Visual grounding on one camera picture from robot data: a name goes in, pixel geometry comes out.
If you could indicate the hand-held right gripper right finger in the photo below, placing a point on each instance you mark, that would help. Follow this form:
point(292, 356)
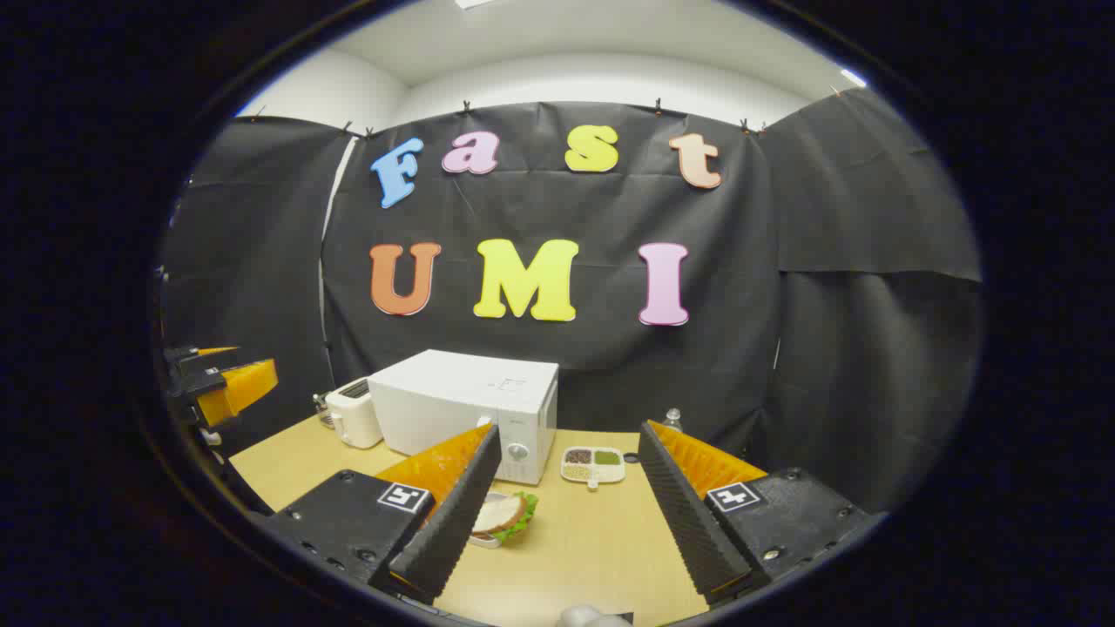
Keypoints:
point(688, 522)

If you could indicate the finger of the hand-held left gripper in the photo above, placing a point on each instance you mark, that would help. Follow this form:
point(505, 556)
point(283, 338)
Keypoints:
point(187, 356)
point(235, 385)

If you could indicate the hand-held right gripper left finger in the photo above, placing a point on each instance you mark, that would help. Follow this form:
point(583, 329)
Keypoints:
point(453, 522)

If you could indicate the bread lettuce sandwich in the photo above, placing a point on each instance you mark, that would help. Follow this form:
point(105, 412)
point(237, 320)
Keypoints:
point(498, 514)

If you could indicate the white microwave oven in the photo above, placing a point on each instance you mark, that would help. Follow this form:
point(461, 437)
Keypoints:
point(453, 392)

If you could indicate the small white sandwich tray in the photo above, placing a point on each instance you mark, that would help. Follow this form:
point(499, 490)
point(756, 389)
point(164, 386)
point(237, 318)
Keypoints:
point(483, 542)

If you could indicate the white divided grain dish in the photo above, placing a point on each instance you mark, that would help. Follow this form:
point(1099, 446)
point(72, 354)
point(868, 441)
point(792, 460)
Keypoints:
point(610, 475)

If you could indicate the green label drink bottle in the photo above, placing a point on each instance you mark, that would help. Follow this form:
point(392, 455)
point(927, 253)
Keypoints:
point(672, 421)

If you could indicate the white toaster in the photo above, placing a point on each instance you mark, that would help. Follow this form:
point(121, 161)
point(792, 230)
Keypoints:
point(353, 418)

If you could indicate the black backdrop cloth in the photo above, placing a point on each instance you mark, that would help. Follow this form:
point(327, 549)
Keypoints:
point(566, 209)

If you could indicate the ceiling light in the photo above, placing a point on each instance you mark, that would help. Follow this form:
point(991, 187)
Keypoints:
point(473, 3)
point(854, 77)

